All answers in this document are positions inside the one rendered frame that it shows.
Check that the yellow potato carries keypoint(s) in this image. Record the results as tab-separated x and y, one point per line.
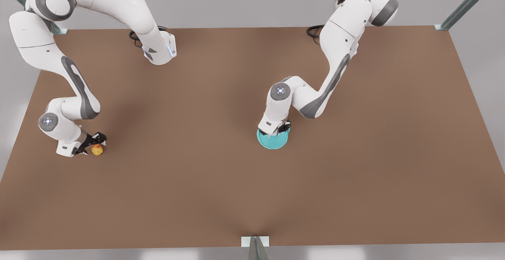
97	149

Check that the teal pot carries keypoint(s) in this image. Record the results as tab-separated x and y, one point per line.
272	141

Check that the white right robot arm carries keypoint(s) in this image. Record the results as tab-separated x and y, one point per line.
81	90

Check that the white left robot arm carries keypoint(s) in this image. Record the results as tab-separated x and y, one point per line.
335	66

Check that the silver frame post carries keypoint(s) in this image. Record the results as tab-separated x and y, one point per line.
469	1
257	248
27	0

